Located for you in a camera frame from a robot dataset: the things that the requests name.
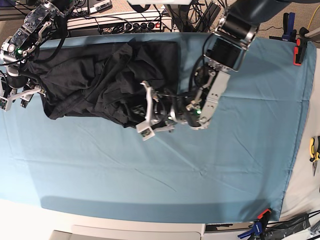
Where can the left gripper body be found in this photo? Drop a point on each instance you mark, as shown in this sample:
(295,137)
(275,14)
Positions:
(161,111)

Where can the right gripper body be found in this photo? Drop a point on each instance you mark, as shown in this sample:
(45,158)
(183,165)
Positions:
(11,85)

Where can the black T-shirt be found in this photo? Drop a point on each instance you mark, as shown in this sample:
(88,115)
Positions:
(105,80)

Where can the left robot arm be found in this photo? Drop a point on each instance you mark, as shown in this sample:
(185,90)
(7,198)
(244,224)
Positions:
(235,32)

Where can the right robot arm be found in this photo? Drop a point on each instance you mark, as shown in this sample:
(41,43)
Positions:
(49,17)

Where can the black power strip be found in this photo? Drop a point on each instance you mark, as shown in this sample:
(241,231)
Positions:
(142,27)

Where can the blue table cloth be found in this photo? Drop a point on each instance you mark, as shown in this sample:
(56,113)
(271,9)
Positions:
(228,173)

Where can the blue orange clamp bottom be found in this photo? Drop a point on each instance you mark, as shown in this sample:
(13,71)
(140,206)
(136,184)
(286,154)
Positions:
(258,228)

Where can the blue black clamp top right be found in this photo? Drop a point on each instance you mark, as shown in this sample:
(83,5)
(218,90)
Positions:
(289,33)

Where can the orange black clamp top right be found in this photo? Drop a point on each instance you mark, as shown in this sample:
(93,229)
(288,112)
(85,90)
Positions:
(299,51)

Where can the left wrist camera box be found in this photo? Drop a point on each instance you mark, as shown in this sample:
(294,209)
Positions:
(145,130)

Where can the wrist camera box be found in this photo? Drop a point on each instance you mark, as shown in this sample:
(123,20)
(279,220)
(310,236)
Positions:
(5,104)
(145,130)

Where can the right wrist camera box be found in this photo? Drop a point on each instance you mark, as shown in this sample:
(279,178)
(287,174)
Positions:
(5,104)

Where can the yellow handled pliers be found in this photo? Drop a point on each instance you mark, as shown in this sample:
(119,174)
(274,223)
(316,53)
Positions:
(314,152)

